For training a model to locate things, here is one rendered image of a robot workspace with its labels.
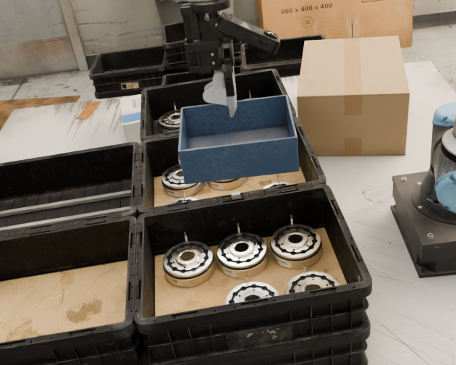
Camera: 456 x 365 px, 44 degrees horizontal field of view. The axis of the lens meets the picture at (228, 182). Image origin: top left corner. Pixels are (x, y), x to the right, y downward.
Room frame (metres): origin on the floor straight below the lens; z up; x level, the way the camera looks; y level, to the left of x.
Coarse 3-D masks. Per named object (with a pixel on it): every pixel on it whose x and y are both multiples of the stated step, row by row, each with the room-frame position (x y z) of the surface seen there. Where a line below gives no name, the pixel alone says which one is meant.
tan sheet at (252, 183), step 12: (156, 180) 1.19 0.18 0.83; (252, 180) 1.13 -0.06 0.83; (264, 180) 1.12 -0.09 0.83; (276, 180) 1.11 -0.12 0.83; (288, 180) 1.10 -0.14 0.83; (300, 180) 1.10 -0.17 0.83; (156, 192) 1.14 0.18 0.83; (204, 192) 1.11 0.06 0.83; (216, 192) 1.10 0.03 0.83; (228, 192) 1.09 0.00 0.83; (240, 192) 1.09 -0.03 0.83; (156, 204) 1.09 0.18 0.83
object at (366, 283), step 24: (288, 192) 0.92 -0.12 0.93; (144, 216) 0.92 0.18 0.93; (336, 216) 0.83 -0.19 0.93; (144, 240) 0.84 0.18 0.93; (360, 264) 0.69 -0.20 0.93; (336, 288) 0.65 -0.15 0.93; (360, 288) 0.64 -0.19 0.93; (192, 312) 0.64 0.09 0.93; (216, 312) 0.63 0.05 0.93; (240, 312) 0.63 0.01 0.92; (264, 312) 0.63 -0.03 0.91
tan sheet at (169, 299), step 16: (160, 256) 0.90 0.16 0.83; (160, 272) 0.85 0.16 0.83; (272, 272) 0.80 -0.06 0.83; (288, 272) 0.80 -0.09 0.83; (336, 272) 0.78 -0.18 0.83; (160, 288) 0.81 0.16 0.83; (176, 288) 0.80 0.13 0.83; (192, 288) 0.79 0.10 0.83; (208, 288) 0.79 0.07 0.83; (224, 288) 0.78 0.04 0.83; (160, 304) 0.76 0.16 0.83; (176, 304) 0.76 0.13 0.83; (192, 304) 0.75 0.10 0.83; (208, 304) 0.75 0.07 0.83; (224, 304) 0.74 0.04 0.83
